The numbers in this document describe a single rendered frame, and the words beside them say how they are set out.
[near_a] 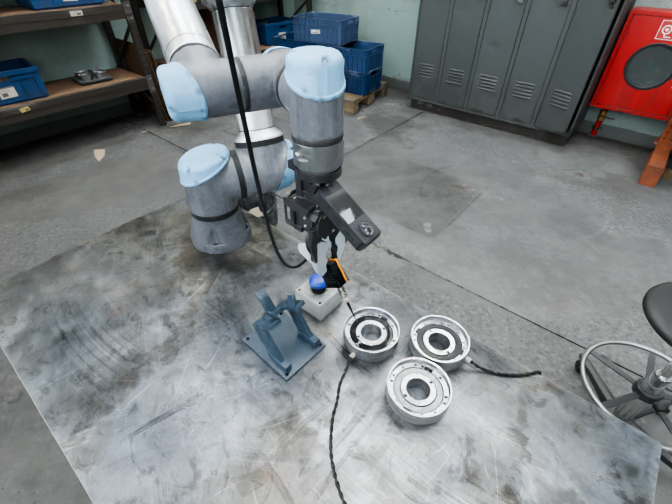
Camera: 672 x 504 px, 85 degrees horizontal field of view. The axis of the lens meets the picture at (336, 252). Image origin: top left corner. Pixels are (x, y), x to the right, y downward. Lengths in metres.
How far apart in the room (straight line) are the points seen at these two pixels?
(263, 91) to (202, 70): 0.08
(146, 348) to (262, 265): 0.30
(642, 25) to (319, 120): 3.55
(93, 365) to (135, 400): 0.12
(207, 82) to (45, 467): 1.50
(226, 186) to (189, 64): 0.36
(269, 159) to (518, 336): 1.44
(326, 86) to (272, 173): 0.43
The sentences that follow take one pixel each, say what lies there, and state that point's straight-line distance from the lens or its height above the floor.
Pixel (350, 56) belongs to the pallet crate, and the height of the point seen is 0.50.
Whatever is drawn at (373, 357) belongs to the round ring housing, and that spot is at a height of 0.83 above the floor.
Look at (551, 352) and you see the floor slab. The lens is 1.93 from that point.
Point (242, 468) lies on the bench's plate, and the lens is 0.64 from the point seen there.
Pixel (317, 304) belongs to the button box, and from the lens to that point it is 0.73.
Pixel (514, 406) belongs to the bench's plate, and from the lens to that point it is 0.73.
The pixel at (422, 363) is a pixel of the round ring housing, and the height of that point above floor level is 0.83.
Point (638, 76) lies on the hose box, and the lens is 3.97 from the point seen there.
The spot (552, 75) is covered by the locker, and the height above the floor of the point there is 0.55.
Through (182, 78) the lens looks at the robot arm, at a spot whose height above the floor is 1.25.
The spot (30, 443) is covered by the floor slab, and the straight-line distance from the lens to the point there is 1.86.
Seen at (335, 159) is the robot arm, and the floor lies 1.15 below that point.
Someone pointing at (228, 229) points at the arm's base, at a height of 0.86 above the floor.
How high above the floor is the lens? 1.39
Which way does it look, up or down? 40 degrees down
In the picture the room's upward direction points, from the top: straight up
